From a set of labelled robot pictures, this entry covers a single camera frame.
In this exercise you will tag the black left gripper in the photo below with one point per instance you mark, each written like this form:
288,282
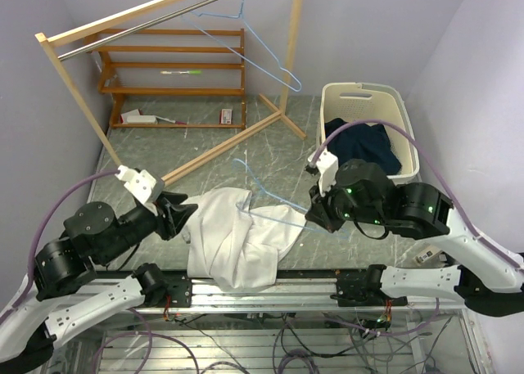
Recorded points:
177,214

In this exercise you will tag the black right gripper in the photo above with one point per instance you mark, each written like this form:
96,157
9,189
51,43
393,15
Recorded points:
320,210

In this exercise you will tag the white t shirt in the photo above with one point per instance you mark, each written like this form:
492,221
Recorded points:
237,247

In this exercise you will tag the navy blue t shirt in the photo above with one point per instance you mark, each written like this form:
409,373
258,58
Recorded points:
366,142

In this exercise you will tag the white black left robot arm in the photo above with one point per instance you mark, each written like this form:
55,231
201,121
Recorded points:
35,325

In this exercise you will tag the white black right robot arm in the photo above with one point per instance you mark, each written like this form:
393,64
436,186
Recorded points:
486,277

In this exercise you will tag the white red box on shelf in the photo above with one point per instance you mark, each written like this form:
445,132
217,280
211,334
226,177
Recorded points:
137,117

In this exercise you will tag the small red white box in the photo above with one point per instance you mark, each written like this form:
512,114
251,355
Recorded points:
226,116

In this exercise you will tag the cream plastic laundry basket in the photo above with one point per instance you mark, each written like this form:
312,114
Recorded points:
358,101

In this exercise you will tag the orange wooden shoe shelf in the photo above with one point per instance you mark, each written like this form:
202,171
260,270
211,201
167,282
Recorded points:
131,68

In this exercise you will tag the metal hanging rod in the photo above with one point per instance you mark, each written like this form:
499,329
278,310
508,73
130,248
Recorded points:
136,29

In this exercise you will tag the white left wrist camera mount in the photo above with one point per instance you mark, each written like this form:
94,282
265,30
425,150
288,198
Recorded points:
142,185

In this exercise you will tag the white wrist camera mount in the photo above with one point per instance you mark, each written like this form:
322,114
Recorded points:
142,185
327,166

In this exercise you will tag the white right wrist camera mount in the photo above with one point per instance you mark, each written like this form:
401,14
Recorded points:
327,166

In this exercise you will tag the green handled brush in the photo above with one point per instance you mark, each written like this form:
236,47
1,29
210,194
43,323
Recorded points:
182,72

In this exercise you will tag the wooden clothes rack frame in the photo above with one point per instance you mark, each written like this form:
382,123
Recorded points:
263,115

